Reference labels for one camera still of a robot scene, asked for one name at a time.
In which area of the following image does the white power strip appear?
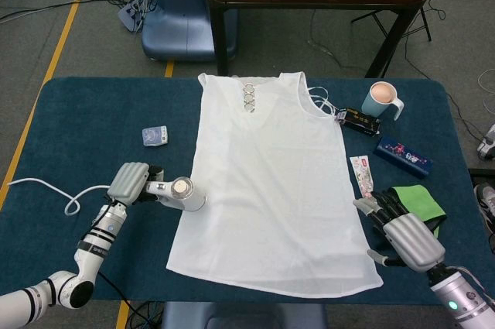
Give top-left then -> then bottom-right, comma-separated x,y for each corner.
118,0 -> 147,32

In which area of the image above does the blue white tissue pack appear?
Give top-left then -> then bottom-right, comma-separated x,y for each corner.
141,124 -> 169,149

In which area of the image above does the grey sneaker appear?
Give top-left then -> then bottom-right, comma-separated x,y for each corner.
473,183 -> 495,237

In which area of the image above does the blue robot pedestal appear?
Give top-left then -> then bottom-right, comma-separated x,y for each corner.
141,0 -> 239,63

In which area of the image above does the white sleeveless top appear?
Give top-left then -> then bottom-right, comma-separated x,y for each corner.
165,70 -> 384,300

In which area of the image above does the white power cord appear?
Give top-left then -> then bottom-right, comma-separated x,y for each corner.
7,177 -> 114,217

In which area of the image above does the light blue handled mug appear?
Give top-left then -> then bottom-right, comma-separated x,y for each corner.
361,81 -> 405,122

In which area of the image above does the green cloth with black trim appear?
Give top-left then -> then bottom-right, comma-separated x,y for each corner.
388,185 -> 448,239

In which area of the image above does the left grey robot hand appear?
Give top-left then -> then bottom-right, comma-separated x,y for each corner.
106,162 -> 167,206

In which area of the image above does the blue robot own base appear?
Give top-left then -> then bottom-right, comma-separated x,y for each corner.
161,300 -> 328,329

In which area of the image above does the white handheld garment steamer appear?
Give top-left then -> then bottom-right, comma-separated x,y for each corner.
145,176 -> 208,213

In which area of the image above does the black rectangular carton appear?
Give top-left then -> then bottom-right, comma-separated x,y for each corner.
335,107 -> 382,139

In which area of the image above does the floral print toothpaste tube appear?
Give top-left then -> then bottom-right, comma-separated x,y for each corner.
349,155 -> 375,199

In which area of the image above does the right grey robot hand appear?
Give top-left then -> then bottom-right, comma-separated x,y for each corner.
353,188 -> 446,272

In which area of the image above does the dark blue floral box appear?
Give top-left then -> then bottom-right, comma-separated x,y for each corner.
374,135 -> 433,180

